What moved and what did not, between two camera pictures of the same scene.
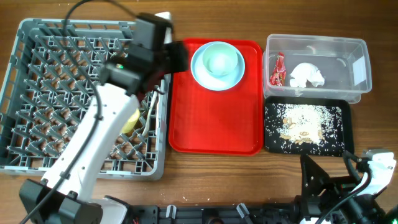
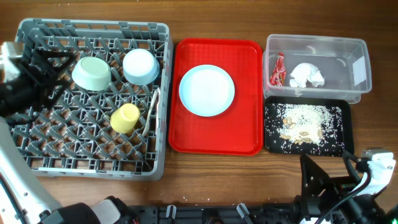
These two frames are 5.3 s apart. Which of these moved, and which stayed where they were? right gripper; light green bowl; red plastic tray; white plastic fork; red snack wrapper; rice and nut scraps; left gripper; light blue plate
Moved: left gripper; light green bowl; light blue plate
Stayed: white plastic fork; red plastic tray; red snack wrapper; rice and nut scraps; right gripper
